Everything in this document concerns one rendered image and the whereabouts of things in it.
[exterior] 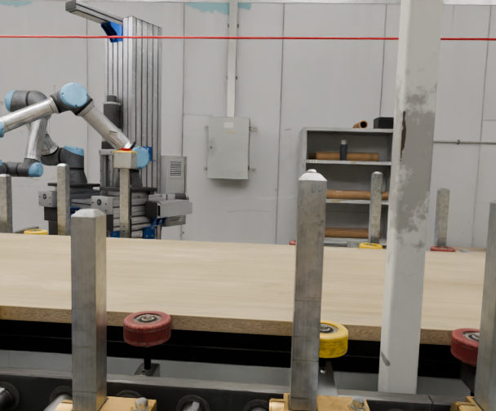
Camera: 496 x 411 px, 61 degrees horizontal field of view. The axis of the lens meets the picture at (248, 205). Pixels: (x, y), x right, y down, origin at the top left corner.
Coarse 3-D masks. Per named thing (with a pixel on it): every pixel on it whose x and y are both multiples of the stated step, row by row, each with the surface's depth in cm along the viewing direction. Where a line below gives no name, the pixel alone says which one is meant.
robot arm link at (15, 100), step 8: (8, 96) 222; (16, 96) 222; (24, 96) 221; (8, 104) 223; (16, 104) 222; (24, 104) 222; (48, 136) 248; (48, 144) 249; (56, 144) 256; (48, 152) 251; (56, 152) 255; (40, 160) 256; (48, 160) 255; (56, 160) 255
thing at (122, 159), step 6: (114, 156) 164; (120, 156) 164; (126, 156) 163; (132, 156) 165; (114, 162) 164; (120, 162) 164; (126, 162) 164; (132, 162) 165; (120, 168) 164; (126, 168) 164; (132, 168) 166
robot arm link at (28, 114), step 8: (48, 96) 207; (56, 96) 206; (32, 104) 204; (40, 104) 204; (48, 104) 205; (56, 104) 206; (16, 112) 200; (24, 112) 200; (32, 112) 202; (40, 112) 204; (48, 112) 206; (56, 112) 209; (0, 120) 196; (8, 120) 197; (16, 120) 199; (24, 120) 201; (32, 120) 203; (8, 128) 198
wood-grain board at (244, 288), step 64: (0, 256) 117; (64, 256) 120; (128, 256) 122; (192, 256) 124; (256, 256) 127; (384, 256) 132; (448, 256) 135; (64, 320) 77; (192, 320) 75; (256, 320) 75; (448, 320) 76
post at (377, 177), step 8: (376, 176) 158; (376, 184) 159; (376, 192) 159; (376, 200) 159; (376, 208) 160; (376, 216) 160; (376, 224) 160; (376, 232) 160; (368, 240) 164; (376, 240) 161
